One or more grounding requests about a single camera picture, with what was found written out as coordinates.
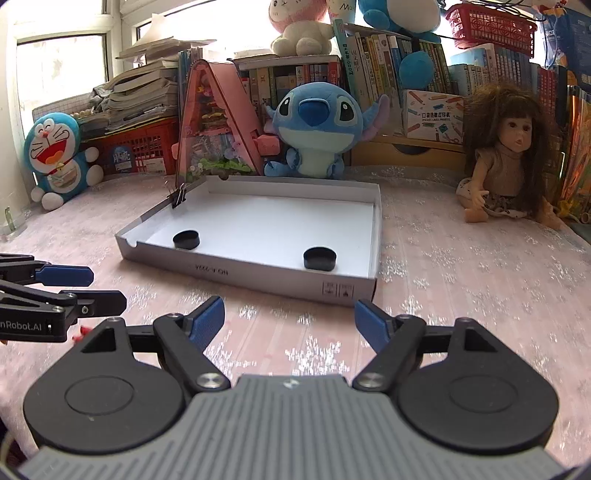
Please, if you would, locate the pink triangular dollhouse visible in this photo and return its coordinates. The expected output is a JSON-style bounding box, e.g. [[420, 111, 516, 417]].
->
[[176, 60, 281, 185]]

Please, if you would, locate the white cardboard tray box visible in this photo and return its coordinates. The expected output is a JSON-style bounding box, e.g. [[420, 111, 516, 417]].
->
[[115, 176, 382, 307]]

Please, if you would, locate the row of books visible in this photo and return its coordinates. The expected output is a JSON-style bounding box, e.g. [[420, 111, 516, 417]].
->
[[177, 18, 560, 139]]

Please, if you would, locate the white colourful pencil box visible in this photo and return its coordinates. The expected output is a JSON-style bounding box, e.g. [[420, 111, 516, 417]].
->
[[403, 90, 465, 144]]

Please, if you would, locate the Doraemon plush toy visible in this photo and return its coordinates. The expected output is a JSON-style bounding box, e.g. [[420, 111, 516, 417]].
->
[[23, 112, 104, 211]]

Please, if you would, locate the blue Stitch plush toy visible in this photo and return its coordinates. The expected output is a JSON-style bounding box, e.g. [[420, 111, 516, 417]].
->
[[264, 82, 390, 180]]

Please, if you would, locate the brown haired doll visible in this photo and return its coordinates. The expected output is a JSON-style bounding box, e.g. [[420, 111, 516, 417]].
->
[[456, 84, 562, 230]]

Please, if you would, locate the white pink plush toy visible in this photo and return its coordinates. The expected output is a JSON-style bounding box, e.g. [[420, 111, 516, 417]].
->
[[269, 0, 335, 57]]

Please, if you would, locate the black round cap right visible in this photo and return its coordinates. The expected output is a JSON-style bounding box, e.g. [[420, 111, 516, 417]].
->
[[303, 246, 337, 272]]

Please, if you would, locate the stack of papers and books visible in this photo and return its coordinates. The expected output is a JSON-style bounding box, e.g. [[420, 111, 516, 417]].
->
[[75, 37, 213, 138]]

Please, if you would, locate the black round cap left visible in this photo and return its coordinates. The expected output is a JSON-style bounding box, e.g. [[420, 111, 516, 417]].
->
[[172, 230, 200, 250]]

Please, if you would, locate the red plastic crate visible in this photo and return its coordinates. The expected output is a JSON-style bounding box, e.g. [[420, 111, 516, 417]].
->
[[80, 117, 179, 175]]

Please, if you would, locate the black binder clip on tray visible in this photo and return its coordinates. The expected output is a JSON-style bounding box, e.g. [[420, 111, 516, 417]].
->
[[165, 181, 187, 209]]

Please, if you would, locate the black round cap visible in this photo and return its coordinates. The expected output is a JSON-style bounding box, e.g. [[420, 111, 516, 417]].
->
[[303, 246, 337, 272], [172, 230, 200, 250]]

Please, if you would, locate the blue plush toy on shelf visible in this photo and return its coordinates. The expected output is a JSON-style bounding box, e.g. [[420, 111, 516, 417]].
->
[[358, 0, 441, 90]]

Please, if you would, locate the wooden drawer box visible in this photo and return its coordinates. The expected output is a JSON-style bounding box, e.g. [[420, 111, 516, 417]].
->
[[349, 134, 466, 172]]

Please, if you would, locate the red plastic basket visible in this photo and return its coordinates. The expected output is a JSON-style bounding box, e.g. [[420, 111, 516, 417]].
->
[[445, 3, 537, 58]]

